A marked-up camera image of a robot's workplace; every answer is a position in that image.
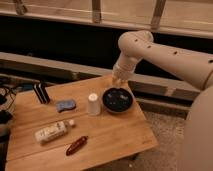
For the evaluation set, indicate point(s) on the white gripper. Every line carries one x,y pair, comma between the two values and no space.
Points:
123,69

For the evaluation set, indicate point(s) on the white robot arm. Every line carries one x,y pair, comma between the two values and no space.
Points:
192,69

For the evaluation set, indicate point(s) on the black bowl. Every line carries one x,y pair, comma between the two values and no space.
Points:
117,100

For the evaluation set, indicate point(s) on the wooden table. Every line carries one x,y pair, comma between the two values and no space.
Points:
110,137

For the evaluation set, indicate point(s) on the blue sponge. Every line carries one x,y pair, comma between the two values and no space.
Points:
65,105

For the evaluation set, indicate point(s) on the dark red pocket knife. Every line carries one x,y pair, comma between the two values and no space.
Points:
76,145

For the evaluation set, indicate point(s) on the plastic bottle with label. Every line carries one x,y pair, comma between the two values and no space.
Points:
54,131

